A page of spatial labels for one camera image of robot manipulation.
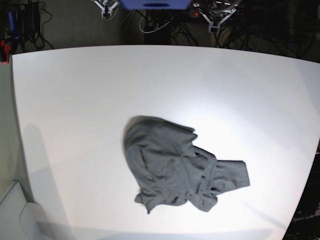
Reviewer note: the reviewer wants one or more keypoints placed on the dark grey t-shirt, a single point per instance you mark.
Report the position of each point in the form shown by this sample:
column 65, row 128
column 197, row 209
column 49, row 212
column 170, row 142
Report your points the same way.
column 170, row 170

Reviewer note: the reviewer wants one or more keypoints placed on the black power strip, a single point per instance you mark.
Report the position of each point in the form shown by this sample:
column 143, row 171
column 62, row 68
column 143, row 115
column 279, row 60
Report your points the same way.
column 195, row 14

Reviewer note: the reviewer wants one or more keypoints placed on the blue box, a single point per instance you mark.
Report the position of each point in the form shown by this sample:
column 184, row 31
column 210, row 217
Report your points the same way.
column 155, row 4

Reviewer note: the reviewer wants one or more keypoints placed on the red clamp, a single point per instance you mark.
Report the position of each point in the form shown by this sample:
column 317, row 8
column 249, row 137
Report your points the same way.
column 5, row 51

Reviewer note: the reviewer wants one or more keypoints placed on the grey chair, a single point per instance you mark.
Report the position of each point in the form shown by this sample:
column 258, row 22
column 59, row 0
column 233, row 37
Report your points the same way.
column 22, row 220

